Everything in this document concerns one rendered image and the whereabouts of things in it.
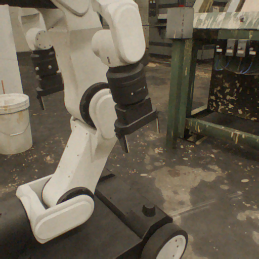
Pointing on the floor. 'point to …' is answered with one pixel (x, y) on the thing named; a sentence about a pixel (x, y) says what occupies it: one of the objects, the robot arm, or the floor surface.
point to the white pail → (14, 123)
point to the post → (174, 92)
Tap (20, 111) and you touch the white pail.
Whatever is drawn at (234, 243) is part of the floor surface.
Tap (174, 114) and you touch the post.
